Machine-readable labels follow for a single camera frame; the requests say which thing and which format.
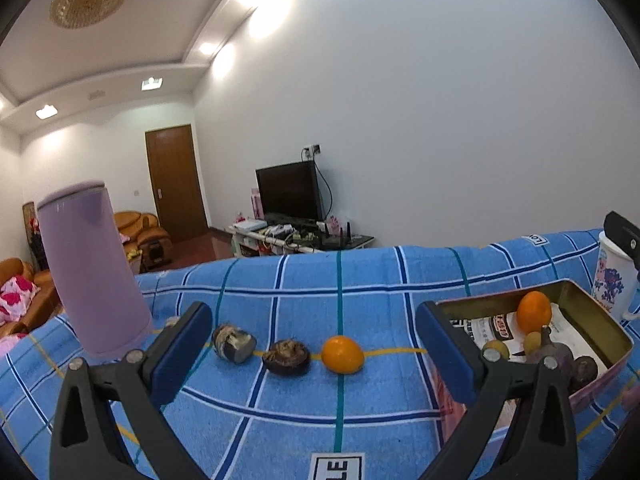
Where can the water chestnut on cloth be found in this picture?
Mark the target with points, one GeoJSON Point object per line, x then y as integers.
{"type": "Point", "coordinates": [287, 357]}

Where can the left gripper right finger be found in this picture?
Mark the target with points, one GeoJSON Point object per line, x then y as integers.
{"type": "Point", "coordinates": [541, 440]}

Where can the small orange on cloth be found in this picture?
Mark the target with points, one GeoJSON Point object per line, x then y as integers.
{"type": "Point", "coordinates": [342, 355]}

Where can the blue plaid cloth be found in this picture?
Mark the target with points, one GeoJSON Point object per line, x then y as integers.
{"type": "Point", "coordinates": [370, 387]}

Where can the TV stand with clutter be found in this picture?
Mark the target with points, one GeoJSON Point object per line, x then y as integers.
{"type": "Point", "coordinates": [253, 238]}

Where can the small yellow-green fruit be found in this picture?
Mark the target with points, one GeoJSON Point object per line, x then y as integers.
{"type": "Point", "coordinates": [496, 348]}

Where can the white floral mug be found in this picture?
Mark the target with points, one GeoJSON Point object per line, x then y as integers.
{"type": "Point", "coordinates": [615, 282]}

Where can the large orange mandarin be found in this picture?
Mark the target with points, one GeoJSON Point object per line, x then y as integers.
{"type": "Point", "coordinates": [534, 312]}

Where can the cut water chestnut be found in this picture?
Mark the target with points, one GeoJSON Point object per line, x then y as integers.
{"type": "Point", "coordinates": [233, 344]}

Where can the black television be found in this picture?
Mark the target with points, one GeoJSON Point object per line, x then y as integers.
{"type": "Point", "coordinates": [290, 191]}

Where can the purple sweet potato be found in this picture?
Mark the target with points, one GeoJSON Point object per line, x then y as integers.
{"type": "Point", "coordinates": [550, 354]}

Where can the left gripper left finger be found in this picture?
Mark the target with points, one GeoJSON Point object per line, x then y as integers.
{"type": "Point", "coordinates": [86, 442]}

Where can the dark water chestnut in tray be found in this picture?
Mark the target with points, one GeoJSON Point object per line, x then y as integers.
{"type": "Point", "coordinates": [584, 372]}

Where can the brown wooden door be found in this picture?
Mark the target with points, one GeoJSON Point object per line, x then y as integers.
{"type": "Point", "coordinates": [175, 184]}

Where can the orange leather armchair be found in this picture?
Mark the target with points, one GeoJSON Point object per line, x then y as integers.
{"type": "Point", "coordinates": [146, 244]}

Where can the metal tin tray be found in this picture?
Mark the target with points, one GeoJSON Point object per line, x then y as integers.
{"type": "Point", "coordinates": [578, 329]}

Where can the printed paper in tray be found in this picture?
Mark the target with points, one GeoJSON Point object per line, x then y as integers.
{"type": "Point", "coordinates": [504, 328]}

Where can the lilac tumbler cup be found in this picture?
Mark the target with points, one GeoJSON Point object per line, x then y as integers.
{"type": "Point", "coordinates": [90, 270]}

